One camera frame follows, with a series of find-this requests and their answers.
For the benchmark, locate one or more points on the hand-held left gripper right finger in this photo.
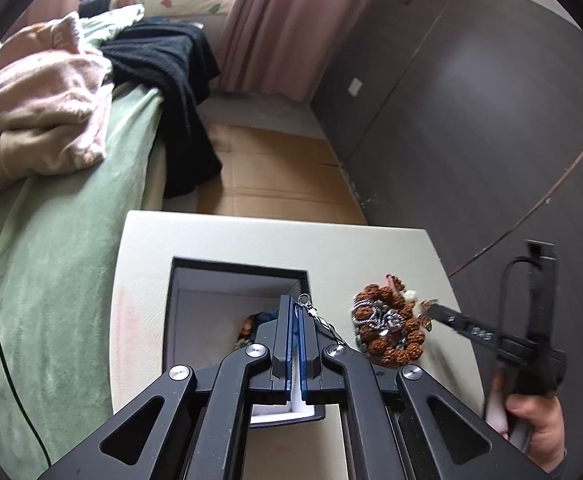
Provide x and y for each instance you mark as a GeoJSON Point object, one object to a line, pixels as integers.
{"type": "Point", "coordinates": [302, 360]}

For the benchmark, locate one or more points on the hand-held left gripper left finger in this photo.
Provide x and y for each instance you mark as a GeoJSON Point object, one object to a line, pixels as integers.
{"type": "Point", "coordinates": [287, 350]}

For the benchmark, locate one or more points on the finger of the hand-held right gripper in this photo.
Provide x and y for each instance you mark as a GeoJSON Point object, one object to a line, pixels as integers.
{"type": "Point", "coordinates": [471, 329]}

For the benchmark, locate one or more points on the small brown ornament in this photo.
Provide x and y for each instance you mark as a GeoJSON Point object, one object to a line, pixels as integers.
{"type": "Point", "coordinates": [426, 312]}

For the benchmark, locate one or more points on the black box with white lining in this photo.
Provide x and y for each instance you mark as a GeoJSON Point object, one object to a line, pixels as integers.
{"type": "Point", "coordinates": [206, 310]}

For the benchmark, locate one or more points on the colourful bead jewelry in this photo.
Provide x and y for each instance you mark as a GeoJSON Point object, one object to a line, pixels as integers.
{"type": "Point", "coordinates": [246, 334]}

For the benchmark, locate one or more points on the person's right hand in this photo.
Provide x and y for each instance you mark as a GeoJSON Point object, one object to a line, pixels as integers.
{"type": "Point", "coordinates": [541, 422]}

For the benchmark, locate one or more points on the white side table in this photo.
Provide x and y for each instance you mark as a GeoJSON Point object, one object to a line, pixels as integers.
{"type": "Point", "coordinates": [371, 250]}

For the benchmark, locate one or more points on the flat cardboard sheet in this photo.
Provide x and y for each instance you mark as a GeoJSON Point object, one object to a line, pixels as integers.
{"type": "Point", "coordinates": [271, 170]}

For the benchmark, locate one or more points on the bed with green sheet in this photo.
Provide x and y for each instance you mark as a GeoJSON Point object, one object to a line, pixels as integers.
{"type": "Point", "coordinates": [71, 260]}

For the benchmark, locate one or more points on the black knit cloth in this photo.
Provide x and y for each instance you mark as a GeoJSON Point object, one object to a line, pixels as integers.
{"type": "Point", "coordinates": [171, 75]}

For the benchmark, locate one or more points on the pink curtain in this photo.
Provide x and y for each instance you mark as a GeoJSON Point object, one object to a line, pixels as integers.
{"type": "Point", "coordinates": [281, 20]}

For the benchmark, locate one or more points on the pink fleece blanket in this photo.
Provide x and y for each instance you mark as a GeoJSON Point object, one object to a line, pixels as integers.
{"type": "Point", "coordinates": [36, 105]}

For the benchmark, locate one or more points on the cream patterned pillow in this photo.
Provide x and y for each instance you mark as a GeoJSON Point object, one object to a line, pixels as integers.
{"type": "Point", "coordinates": [191, 4]}

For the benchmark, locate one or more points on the pale green patterned quilt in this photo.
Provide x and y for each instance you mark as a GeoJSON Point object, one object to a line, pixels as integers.
{"type": "Point", "coordinates": [114, 22]}

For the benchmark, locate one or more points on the white wall socket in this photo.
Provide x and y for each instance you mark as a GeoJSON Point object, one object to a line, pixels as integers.
{"type": "Point", "coordinates": [355, 87]}

